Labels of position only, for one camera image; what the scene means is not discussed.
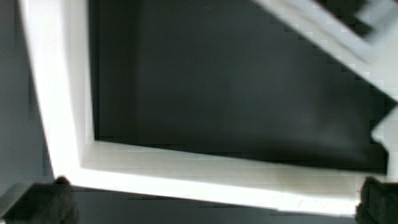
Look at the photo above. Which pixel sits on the white cabinet body box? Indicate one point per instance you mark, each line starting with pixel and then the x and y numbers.
pixel 351 26

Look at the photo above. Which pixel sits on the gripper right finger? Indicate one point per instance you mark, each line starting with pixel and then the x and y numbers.
pixel 378 208

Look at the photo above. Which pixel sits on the white fence bar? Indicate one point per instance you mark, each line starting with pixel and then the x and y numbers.
pixel 58 42
pixel 200 177

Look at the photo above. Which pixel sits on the white front fence bar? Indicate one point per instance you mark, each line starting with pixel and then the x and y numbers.
pixel 200 177

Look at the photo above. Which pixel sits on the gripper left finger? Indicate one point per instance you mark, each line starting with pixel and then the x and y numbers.
pixel 40 204

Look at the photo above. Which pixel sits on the white left fence bar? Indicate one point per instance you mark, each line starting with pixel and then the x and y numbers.
pixel 58 42

